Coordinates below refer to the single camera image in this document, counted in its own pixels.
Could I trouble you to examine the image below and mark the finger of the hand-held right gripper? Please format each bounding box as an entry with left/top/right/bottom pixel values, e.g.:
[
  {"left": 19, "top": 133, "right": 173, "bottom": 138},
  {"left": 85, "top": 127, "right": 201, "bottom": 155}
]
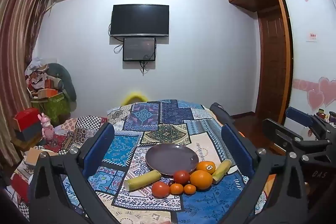
[
  {"left": 262, "top": 118, "right": 332, "bottom": 159},
  {"left": 286, "top": 107, "right": 336, "bottom": 141}
]

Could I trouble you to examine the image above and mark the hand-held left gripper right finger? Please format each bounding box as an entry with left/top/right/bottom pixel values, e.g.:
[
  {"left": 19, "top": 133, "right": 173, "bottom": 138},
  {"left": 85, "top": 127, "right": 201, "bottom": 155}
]
[{"left": 222, "top": 124, "right": 308, "bottom": 224}]

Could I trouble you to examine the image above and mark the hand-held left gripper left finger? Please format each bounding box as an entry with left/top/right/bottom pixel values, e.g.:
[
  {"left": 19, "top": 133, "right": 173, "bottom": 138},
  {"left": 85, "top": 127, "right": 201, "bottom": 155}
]
[{"left": 29, "top": 123, "right": 116, "bottom": 224}]

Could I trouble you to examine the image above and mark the green sugarcane piece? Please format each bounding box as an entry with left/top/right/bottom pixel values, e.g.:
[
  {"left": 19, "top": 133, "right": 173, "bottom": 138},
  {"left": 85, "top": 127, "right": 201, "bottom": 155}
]
[
  {"left": 211, "top": 159, "right": 232, "bottom": 184},
  {"left": 124, "top": 170, "right": 162, "bottom": 191}
]

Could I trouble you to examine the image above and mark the orange with black sticker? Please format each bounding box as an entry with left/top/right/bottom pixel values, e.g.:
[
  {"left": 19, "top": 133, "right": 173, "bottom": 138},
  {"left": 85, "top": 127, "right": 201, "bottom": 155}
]
[{"left": 196, "top": 161, "right": 216, "bottom": 174}]

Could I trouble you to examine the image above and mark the large orange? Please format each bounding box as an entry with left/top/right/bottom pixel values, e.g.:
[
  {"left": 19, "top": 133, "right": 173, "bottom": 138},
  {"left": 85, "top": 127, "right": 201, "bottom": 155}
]
[{"left": 190, "top": 170, "right": 213, "bottom": 190}]

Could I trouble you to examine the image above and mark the small mandarin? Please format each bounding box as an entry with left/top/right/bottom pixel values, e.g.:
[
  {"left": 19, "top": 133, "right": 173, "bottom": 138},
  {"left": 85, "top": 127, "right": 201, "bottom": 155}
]
[
  {"left": 183, "top": 184, "right": 197, "bottom": 195},
  {"left": 170, "top": 183, "right": 184, "bottom": 195}
]

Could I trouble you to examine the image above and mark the dark red tomato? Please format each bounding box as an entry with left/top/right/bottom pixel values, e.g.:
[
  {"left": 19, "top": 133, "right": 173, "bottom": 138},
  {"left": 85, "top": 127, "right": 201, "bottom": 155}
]
[{"left": 173, "top": 170, "right": 191, "bottom": 185}]

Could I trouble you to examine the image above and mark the bright red tomato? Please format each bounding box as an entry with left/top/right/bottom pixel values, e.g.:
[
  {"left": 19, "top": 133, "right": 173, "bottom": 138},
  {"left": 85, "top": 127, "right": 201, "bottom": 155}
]
[{"left": 151, "top": 181, "right": 171, "bottom": 198}]

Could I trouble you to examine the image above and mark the checkered cloth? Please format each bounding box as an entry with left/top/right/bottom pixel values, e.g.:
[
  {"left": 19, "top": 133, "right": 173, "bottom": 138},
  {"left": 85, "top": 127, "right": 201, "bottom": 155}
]
[{"left": 75, "top": 115, "right": 108, "bottom": 135}]

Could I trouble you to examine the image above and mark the black bag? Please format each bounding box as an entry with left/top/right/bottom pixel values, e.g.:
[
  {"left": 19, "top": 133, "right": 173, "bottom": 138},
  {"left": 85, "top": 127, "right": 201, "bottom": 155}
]
[{"left": 210, "top": 102, "right": 244, "bottom": 135}]

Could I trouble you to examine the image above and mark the white sliding wardrobe door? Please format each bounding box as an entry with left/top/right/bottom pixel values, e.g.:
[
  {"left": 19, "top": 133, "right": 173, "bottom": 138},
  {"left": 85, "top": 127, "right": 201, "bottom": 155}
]
[{"left": 278, "top": 0, "right": 336, "bottom": 140}]

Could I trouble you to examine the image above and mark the pink toy figure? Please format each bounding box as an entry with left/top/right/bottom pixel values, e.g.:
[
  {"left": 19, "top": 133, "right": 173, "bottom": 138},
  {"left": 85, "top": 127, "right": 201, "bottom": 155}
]
[{"left": 38, "top": 113, "right": 55, "bottom": 144}]

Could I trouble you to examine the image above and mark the wooden door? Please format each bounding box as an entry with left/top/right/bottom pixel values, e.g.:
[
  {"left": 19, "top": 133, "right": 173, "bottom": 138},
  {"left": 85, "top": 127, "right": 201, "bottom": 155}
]
[{"left": 256, "top": 7, "right": 292, "bottom": 119}]

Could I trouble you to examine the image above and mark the yellow object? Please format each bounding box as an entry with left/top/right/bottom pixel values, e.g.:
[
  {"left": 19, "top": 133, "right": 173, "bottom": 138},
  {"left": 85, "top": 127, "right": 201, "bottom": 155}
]
[{"left": 122, "top": 91, "right": 149, "bottom": 105}]

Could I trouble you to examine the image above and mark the green patterned box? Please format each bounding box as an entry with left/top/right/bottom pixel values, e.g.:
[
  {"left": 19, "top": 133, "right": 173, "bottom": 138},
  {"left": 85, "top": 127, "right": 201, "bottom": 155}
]
[{"left": 31, "top": 91, "right": 72, "bottom": 125}]

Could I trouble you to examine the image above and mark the cardboard box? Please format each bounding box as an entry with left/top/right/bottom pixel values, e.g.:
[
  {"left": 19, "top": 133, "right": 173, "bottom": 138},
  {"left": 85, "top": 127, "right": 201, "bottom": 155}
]
[{"left": 25, "top": 148, "right": 59, "bottom": 165}]

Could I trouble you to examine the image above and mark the patchwork printed blanket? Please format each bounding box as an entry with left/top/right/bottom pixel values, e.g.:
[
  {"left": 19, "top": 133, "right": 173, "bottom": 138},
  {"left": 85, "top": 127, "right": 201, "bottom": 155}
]
[{"left": 60, "top": 99, "right": 265, "bottom": 224}]

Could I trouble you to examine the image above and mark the grey plush cushion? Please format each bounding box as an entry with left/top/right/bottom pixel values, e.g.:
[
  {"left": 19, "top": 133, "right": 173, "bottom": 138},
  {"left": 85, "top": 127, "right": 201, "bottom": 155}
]
[{"left": 47, "top": 63, "right": 77, "bottom": 102}]

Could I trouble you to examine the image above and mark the dark grey box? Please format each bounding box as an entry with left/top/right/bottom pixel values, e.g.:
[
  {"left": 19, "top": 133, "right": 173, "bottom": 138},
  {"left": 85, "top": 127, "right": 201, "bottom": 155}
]
[{"left": 17, "top": 124, "right": 44, "bottom": 143}]

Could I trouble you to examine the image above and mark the red box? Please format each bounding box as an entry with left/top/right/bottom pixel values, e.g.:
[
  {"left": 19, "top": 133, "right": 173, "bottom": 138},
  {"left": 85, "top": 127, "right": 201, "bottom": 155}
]
[{"left": 13, "top": 108, "right": 41, "bottom": 132}]

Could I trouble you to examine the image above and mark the pile of clutter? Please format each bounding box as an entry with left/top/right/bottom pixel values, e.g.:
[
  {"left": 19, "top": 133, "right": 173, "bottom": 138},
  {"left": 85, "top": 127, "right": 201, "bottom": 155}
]
[{"left": 25, "top": 57, "right": 62, "bottom": 98}]

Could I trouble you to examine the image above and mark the striped brown curtain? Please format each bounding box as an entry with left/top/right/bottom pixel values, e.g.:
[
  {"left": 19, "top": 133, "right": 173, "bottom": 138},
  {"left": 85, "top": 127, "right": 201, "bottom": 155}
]
[{"left": 0, "top": 0, "right": 57, "bottom": 167}]

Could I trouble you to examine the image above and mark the small black wall monitor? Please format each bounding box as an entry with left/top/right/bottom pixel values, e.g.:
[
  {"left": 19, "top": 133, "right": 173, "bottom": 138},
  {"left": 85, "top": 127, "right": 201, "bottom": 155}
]
[{"left": 123, "top": 37, "right": 156, "bottom": 62}]

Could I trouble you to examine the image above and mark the black wall television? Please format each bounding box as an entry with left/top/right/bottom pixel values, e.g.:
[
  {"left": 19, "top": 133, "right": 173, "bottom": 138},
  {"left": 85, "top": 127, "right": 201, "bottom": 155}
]
[{"left": 110, "top": 4, "right": 170, "bottom": 38}]

